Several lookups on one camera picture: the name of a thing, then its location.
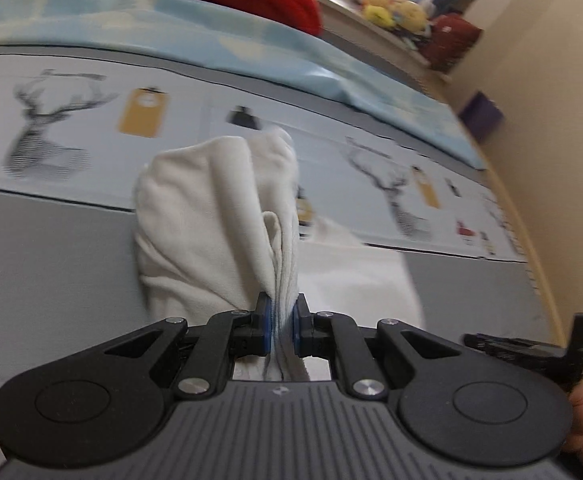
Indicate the yellow plush toy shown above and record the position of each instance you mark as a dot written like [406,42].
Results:
[405,16]

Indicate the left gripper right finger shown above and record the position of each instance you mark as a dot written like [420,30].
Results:
[336,338]

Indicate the printed deer bed sheet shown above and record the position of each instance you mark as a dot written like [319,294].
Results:
[77,129]

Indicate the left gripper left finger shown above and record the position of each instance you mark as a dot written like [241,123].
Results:
[210,351]

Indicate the white garment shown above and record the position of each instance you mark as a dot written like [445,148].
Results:
[217,223]

